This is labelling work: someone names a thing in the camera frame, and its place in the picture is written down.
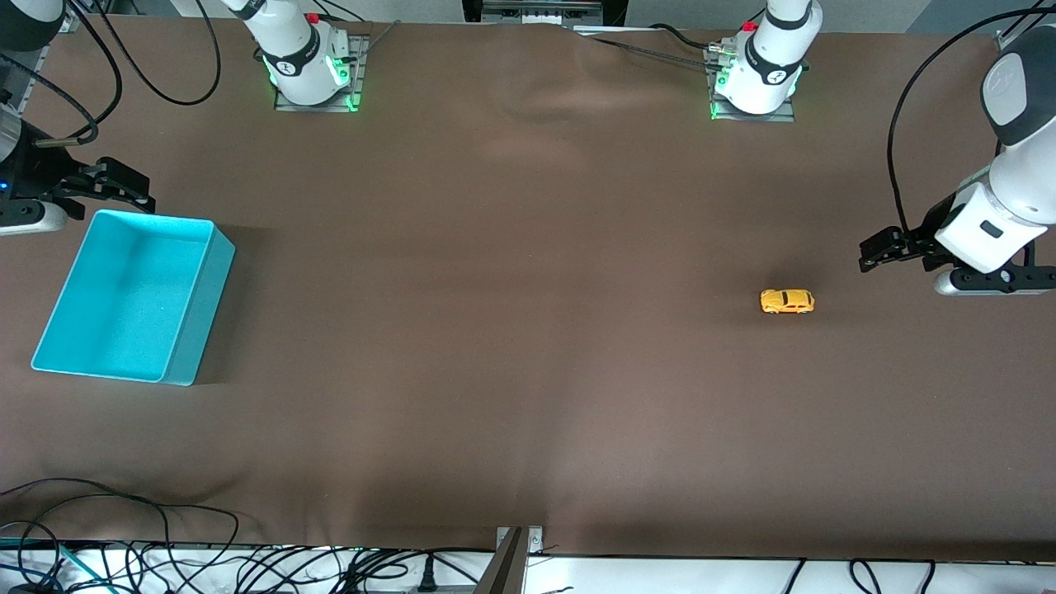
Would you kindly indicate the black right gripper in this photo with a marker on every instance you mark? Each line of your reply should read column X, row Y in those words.
column 41, row 172

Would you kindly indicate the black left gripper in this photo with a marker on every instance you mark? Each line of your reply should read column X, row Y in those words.
column 926, row 237

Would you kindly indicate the yellow toy beetle car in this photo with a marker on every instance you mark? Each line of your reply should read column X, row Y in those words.
column 788, row 302

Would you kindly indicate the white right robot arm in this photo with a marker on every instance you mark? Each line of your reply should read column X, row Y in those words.
column 297, row 66

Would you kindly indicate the teal plastic bin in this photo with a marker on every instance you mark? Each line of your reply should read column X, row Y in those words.
column 124, row 297

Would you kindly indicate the brown table cloth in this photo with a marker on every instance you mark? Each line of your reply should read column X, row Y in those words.
column 528, row 330

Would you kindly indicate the black power plug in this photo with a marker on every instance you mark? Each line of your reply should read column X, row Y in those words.
column 427, row 577

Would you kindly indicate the dark metal profile bar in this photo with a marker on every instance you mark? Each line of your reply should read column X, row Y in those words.
column 503, row 569

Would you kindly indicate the grey power strip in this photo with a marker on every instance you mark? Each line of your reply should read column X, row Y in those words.
column 445, row 590

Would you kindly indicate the aluminium table frame rail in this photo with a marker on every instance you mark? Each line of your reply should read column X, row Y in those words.
column 25, row 91

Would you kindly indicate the grey metal arm base plate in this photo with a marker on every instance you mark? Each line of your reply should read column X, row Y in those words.
column 358, row 82
column 775, row 117

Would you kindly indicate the aluminium corner bracket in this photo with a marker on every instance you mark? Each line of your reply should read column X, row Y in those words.
column 1008, row 40

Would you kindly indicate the grey metal bracket plate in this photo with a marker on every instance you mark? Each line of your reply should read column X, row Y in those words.
column 535, row 540

